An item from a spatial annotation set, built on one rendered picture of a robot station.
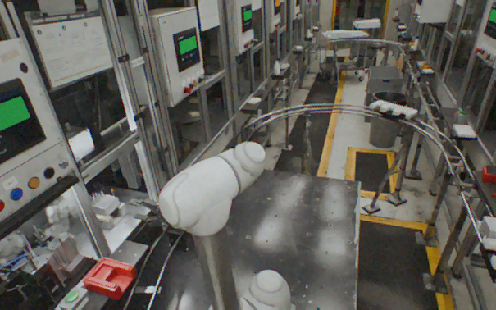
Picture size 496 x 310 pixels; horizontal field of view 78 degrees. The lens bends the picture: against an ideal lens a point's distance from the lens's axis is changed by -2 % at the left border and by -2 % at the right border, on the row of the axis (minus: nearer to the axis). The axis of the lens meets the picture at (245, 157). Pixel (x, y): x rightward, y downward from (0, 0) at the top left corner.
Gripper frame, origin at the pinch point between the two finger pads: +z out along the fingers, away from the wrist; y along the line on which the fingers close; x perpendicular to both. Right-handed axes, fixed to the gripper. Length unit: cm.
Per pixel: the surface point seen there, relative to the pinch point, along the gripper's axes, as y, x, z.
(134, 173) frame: 1.5, -25.0, 19.5
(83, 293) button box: 2.1, 45.4, -10.3
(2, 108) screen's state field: 67, 36, -1
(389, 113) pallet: -18, -185, -123
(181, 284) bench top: -32.7, 10.7, -23.5
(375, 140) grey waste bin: -93, -278, -123
